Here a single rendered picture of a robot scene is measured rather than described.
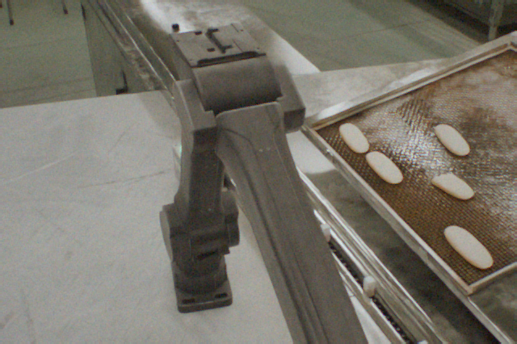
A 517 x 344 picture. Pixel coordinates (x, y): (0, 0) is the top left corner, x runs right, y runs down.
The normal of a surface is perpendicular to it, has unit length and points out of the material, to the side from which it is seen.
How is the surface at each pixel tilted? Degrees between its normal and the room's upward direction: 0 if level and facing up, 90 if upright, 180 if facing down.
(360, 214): 0
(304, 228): 26
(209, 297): 0
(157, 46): 0
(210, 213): 112
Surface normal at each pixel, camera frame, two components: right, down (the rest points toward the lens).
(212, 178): 0.33, 0.80
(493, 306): -0.18, -0.76
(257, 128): 0.14, -0.51
